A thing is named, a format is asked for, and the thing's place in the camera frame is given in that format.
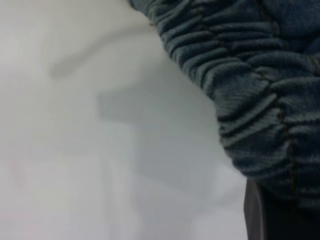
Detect blue denim shorts with print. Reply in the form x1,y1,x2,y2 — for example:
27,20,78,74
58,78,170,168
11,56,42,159
126,0,320,211

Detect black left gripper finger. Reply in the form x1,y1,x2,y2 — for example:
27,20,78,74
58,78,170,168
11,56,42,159
244,178,320,240

